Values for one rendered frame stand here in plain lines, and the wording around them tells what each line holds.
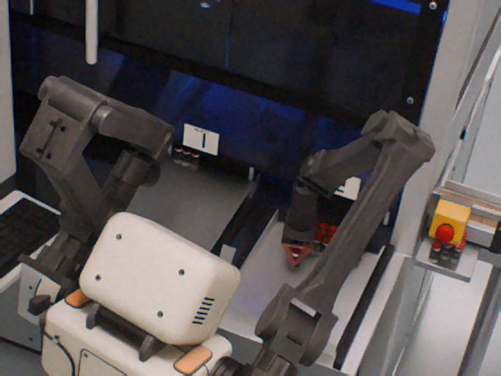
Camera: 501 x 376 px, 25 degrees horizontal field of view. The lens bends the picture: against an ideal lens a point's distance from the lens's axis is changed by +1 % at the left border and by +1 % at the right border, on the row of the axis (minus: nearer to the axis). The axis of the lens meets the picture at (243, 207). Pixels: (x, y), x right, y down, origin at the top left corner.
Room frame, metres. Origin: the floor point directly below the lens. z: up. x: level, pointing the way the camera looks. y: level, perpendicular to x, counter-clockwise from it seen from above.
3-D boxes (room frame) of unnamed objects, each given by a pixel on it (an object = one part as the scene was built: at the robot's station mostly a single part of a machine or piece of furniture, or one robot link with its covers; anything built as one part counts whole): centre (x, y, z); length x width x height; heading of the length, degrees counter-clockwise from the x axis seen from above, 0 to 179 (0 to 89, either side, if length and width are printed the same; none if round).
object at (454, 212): (1.91, -0.45, 1.00); 0.08 x 0.07 x 0.07; 163
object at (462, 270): (1.95, -0.48, 0.87); 0.14 x 0.13 x 0.02; 163
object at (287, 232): (1.81, -0.12, 1.03); 0.10 x 0.07 x 0.07; 176
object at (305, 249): (1.81, -0.12, 0.96); 0.07 x 0.07 x 0.09; 86
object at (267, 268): (1.77, -0.15, 0.90); 0.34 x 0.26 x 0.04; 162
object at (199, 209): (1.97, 0.14, 0.90); 0.34 x 0.26 x 0.04; 163
